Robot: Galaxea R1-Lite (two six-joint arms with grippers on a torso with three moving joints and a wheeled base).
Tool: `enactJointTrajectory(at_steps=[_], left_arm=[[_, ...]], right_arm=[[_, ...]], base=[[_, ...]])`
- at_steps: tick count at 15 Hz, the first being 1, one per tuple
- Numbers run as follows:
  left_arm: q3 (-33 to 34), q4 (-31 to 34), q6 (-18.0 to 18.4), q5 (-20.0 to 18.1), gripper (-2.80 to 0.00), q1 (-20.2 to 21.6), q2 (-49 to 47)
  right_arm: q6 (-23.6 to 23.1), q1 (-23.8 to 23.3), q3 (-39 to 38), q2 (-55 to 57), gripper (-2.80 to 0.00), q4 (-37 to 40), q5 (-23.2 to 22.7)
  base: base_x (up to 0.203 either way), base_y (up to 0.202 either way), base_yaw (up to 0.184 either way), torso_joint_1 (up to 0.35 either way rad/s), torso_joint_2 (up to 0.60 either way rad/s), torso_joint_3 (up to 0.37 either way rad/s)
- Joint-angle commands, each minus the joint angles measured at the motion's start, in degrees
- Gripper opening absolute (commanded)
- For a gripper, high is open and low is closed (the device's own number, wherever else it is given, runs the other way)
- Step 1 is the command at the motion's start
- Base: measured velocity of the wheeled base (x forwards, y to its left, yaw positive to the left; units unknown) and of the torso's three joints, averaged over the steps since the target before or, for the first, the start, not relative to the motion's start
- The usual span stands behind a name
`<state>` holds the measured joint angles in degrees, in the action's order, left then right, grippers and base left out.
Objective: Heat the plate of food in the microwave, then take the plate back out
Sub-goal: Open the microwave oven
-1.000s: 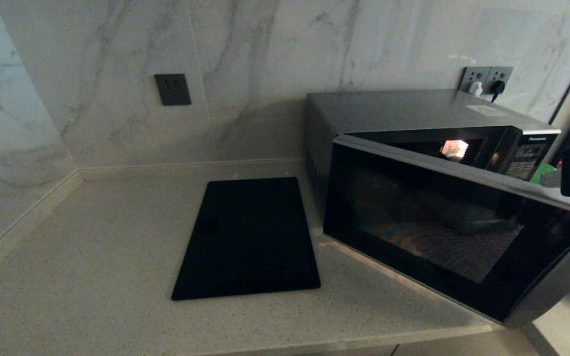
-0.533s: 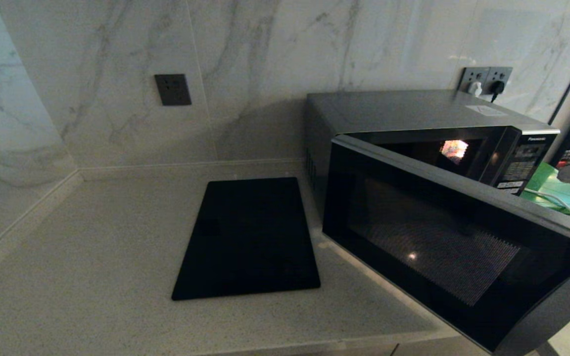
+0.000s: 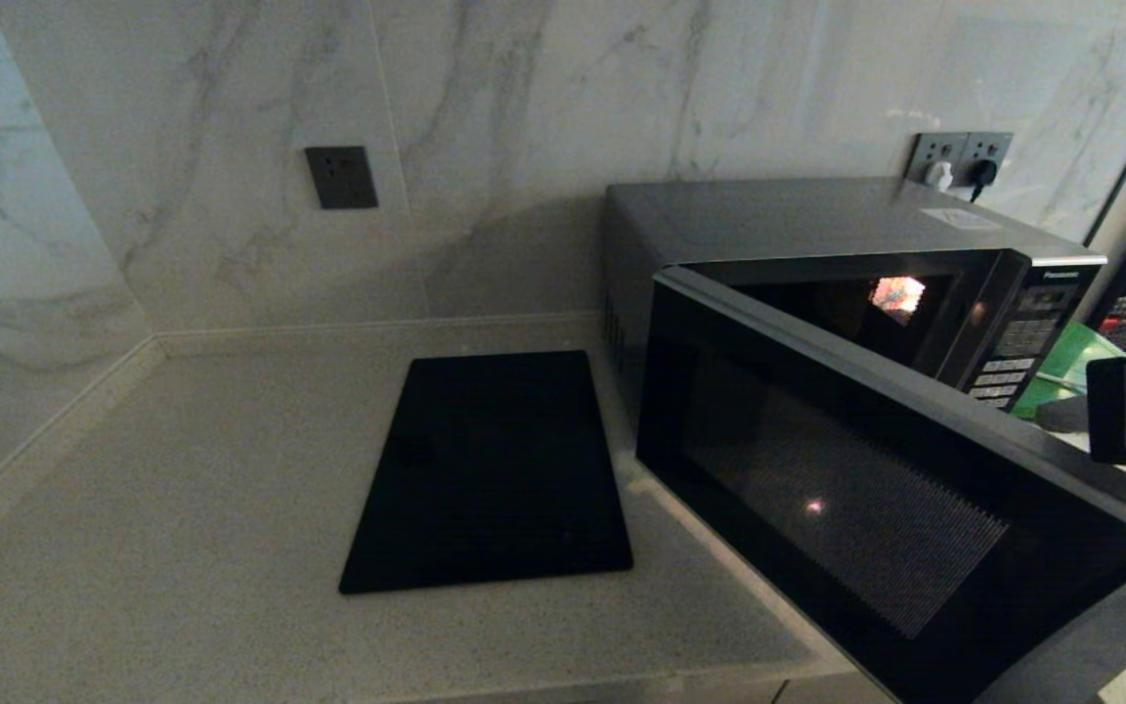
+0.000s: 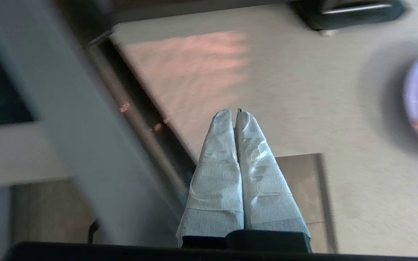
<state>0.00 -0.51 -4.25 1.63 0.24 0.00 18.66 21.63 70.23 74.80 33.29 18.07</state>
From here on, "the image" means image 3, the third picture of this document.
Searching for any black glass microwave door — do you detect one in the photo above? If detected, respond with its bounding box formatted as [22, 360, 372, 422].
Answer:
[635, 266, 1126, 704]

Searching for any green cutting board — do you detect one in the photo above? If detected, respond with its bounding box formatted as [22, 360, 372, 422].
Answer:
[1011, 321, 1126, 421]

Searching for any black induction cooktop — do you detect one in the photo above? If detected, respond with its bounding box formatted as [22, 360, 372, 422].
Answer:
[339, 351, 634, 594]

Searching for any dark grey single wall socket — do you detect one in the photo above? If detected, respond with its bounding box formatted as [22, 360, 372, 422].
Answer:
[305, 147, 379, 210]

